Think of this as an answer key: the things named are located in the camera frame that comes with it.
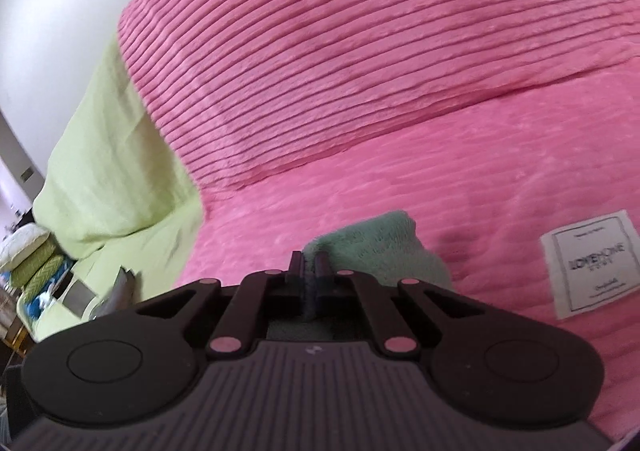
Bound green grey cleaning cloth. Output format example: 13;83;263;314
267;210;454;341

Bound stacked pillows in background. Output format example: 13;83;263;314
1;223;74;334

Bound white blanket label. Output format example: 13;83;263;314
540;210;640;319

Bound pink corduroy blanket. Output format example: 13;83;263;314
117;0;640;441

